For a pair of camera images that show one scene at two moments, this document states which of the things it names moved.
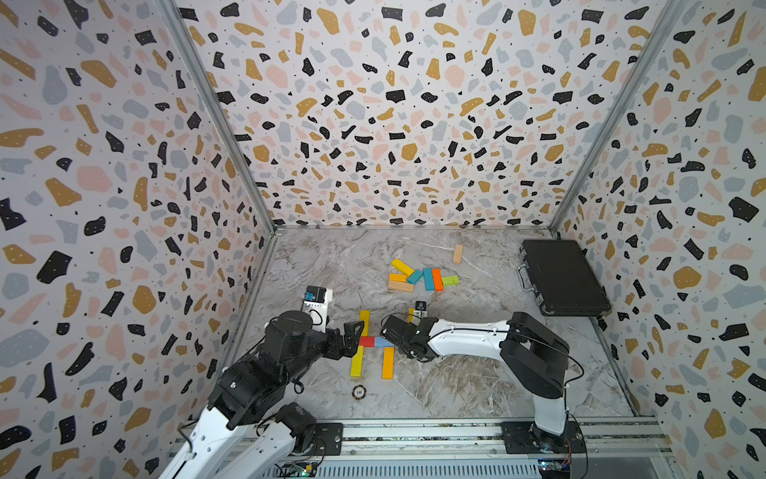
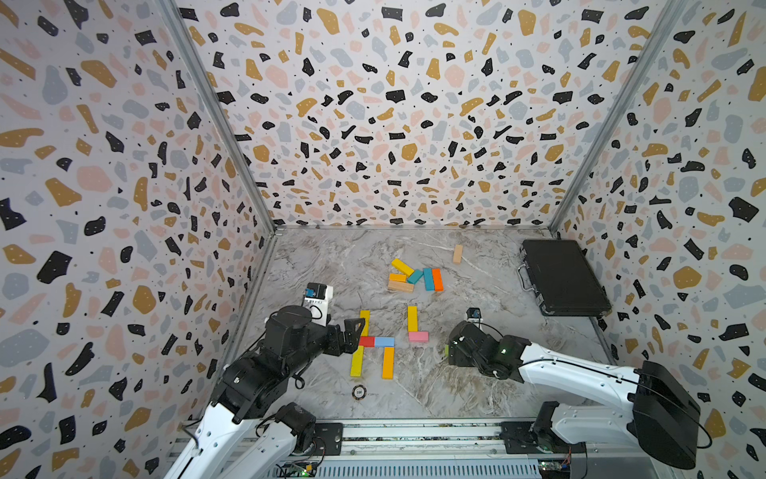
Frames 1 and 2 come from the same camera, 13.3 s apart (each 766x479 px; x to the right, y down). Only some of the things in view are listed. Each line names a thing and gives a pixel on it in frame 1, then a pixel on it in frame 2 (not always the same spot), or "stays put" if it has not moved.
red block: x=367 y=341 stays put
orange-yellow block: x=388 y=363 stays put
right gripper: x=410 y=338 to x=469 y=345
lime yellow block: x=357 y=363 stays put
